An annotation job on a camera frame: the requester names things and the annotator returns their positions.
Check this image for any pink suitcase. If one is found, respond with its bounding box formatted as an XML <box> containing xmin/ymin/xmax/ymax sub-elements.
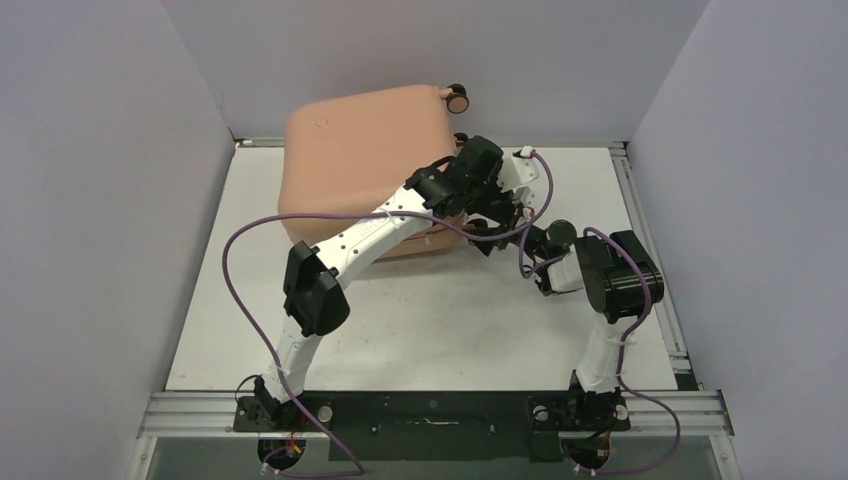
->
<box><xmin>278</xmin><ymin>84</ymin><xmax>470</xmax><ymax>245</ymax></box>

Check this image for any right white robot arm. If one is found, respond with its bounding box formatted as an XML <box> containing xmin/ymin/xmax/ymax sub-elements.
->
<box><xmin>518</xmin><ymin>220</ymin><xmax>665</xmax><ymax>430</ymax></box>

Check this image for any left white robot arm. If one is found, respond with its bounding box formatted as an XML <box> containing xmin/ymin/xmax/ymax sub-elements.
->
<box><xmin>254</xmin><ymin>136</ymin><xmax>538</xmax><ymax>430</ymax></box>

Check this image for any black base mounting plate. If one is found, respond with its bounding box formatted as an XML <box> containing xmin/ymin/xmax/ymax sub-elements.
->
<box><xmin>232</xmin><ymin>390</ymin><xmax>631</xmax><ymax>462</ymax></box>

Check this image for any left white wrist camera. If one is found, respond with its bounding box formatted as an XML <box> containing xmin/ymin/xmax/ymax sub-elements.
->
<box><xmin>497</xmin><ymin>146</ymin><xmax>540</xmax><ymax>192</ymax></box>

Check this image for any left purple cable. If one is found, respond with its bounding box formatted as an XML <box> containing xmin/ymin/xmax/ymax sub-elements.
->
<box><xmin>221</xmin><ymin>150</ymin><xmax>555</xmax><ymax>478</ymax></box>

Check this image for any purple cable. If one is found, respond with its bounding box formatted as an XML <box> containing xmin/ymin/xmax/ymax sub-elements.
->
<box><xmin>221</xmin><ymin>150</ymin><xmax>555</xmax><ymax>478</ymax></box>
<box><xmin>517</xmin><ymin>225</ymin><xmax>682</xmax><ymax>477</ymax></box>

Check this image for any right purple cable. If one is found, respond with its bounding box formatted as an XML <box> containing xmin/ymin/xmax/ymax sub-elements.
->
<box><xmin>517</xmin><ymin>225</ymin><xmax>682</xmax><ymax>477</ymax></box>

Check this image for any aluminium frame rail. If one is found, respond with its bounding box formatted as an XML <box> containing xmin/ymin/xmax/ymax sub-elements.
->
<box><xmin>125</xmin><ymin>139</ymin><xmax>743</xmax><ymax>480</ymax></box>

